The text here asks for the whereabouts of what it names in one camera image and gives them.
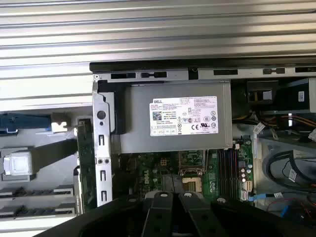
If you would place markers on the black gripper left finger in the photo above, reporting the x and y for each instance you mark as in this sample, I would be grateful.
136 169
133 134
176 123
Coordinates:
160 214

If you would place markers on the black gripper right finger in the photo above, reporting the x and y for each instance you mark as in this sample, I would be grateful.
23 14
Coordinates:
197 212

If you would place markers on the black RAM slot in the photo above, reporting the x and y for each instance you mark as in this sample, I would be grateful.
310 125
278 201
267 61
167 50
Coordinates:
232 172
221 172

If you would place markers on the CPU socket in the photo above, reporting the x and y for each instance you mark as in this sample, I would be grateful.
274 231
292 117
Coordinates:
192 184

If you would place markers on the green motherboard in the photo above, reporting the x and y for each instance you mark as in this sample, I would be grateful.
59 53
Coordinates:
211 172

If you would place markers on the metal socket cover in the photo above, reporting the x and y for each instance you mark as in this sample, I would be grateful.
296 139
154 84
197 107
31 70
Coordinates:
181 163

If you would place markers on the metal locking lever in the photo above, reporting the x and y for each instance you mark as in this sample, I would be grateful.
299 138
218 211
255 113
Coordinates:
206 160

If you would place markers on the grey power supply unit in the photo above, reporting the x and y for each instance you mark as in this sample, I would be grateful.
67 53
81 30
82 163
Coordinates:
138 123

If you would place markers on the grey parts rack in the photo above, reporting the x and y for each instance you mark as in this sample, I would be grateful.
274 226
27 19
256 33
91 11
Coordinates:
56 177

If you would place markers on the black PC case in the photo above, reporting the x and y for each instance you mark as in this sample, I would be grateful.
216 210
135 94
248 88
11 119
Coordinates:
148 66

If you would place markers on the blue disk carrier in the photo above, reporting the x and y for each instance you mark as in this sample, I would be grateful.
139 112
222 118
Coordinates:
24 121

